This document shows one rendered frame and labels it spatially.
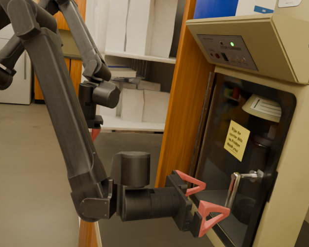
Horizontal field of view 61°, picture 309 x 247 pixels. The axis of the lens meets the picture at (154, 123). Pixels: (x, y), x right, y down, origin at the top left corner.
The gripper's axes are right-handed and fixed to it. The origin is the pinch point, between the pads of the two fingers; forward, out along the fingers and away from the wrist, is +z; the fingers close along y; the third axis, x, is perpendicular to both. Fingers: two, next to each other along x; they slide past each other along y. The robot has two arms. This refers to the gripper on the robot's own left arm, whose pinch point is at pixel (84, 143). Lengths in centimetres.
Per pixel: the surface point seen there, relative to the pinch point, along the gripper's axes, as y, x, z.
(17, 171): -47, 186, 109
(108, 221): 6.6, -19.4, 15.7
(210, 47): 26.8, -21.3, -35.4
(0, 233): -44, 96, 109
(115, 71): 21, 75, -15
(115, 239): 7.6, -26.7, 15.7
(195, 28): 22.9, -19.2, -39.4
